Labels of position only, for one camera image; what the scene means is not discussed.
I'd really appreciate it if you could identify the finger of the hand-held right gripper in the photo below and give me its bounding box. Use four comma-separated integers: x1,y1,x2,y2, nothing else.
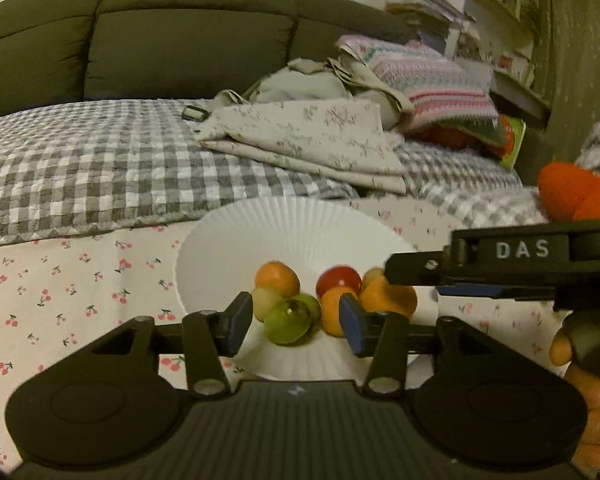
384,247,454,286
435,284,557,303

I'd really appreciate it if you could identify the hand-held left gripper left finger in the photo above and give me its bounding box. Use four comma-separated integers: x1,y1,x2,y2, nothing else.
87,291,255,397

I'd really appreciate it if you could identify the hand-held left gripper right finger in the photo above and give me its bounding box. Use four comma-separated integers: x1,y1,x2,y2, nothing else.
338,293,501,397

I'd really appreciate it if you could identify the large orange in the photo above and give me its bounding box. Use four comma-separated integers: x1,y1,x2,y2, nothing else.
359,276,419,319

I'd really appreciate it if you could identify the green plum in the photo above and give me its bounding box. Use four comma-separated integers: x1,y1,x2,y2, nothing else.
295,293,323,324
263,299,313,346

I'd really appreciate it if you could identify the red tomato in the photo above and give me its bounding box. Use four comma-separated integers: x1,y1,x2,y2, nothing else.
315,265,363,299

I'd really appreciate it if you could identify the white ribbed bowl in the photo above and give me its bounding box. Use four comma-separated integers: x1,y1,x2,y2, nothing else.
176,196,439,381

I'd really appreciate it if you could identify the person's right hand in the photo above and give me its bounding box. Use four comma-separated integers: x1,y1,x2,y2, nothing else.
549,332,600,472

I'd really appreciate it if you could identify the orange plush toy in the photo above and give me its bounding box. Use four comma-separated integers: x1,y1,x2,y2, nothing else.
537,160,600,222

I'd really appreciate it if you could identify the orange cushion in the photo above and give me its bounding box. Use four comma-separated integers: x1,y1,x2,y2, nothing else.
419,124,506,155

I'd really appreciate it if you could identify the green printed packet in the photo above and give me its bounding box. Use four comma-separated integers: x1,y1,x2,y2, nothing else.
497,115,527,170

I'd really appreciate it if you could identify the folded floral cloth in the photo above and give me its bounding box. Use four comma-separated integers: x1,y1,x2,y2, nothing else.
196,99,409,195

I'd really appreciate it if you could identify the striped knit pillow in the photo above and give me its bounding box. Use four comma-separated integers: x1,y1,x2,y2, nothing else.
335,34,509,147

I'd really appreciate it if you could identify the cherry print cloth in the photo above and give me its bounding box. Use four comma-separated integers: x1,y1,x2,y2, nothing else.
0,194,598,473

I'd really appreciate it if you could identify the grey checkered blanket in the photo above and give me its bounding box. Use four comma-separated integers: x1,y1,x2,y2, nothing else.
0,98,552,251

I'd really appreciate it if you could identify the beige fabric bag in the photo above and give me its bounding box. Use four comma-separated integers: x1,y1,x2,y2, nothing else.
181,57,416,127

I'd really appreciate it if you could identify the stack of papers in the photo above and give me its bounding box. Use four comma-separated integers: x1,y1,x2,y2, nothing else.
384,0,477,32

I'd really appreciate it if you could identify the white bookshelf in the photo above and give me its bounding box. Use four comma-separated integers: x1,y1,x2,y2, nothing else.
446,0,557,122

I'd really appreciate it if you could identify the olive green sofa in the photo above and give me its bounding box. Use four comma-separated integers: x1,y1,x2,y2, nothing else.
0,0,433,126

